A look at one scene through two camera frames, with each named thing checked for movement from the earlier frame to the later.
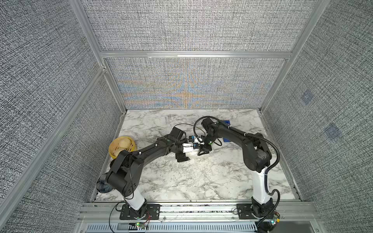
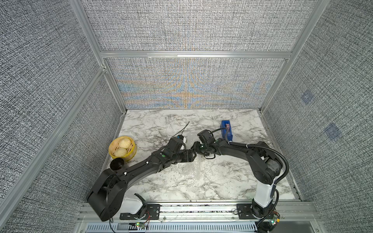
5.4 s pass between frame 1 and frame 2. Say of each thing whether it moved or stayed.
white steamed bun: stayed
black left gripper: moved
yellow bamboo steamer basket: stayed
